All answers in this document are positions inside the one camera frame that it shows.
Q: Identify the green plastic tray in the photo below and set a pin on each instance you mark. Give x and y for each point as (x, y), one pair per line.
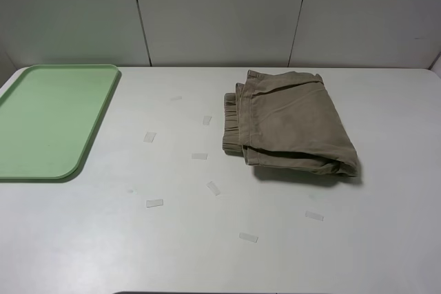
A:
(48, 117)

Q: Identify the khaki shorts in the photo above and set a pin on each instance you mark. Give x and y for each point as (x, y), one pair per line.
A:
(287, 121)

